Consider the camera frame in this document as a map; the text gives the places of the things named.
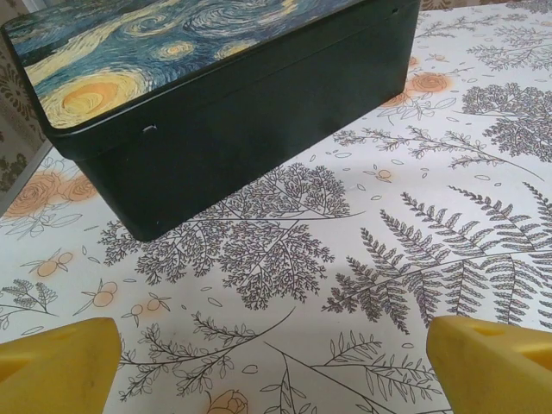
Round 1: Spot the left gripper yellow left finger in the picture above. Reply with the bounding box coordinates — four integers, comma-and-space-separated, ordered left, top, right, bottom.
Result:
0, 317, 122, 414

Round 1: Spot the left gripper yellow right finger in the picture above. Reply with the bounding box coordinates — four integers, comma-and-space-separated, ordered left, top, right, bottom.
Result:
426, 315, 552, 414

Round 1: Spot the dark patterned box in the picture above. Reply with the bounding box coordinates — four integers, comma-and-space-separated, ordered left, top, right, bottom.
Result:
0, 0, 422, 242

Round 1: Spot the floral patterned tablecloth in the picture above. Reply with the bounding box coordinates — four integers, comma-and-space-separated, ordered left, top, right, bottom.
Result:
0, 2, 552, 414

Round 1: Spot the aluminium frame side rail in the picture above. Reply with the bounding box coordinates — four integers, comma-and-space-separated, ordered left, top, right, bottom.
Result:
0, 144, 55, 216

